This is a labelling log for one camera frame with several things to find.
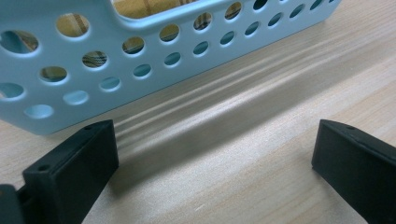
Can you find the light blue perforated plastic basket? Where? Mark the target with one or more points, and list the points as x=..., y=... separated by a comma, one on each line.
x=102, y=40

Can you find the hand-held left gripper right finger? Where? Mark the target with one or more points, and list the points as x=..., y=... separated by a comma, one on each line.
x=361, y=168

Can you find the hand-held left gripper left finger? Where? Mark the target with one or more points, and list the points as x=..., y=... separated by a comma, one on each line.
x=71, y=174

